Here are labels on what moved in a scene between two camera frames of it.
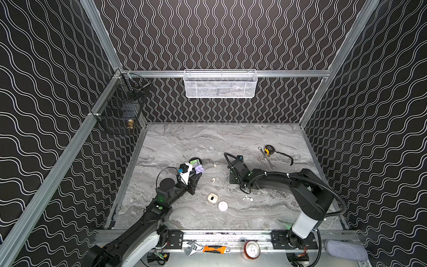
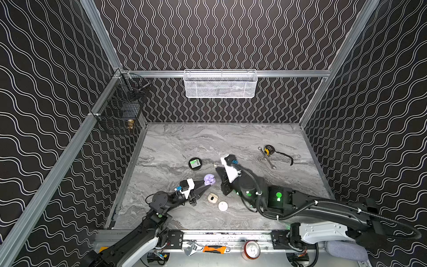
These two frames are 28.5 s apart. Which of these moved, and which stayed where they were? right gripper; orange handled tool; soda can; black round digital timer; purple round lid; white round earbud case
Moved: purple round lid; right gripper
Stayed: black round digital timer; soda can; white round earbud case; orange handled tool
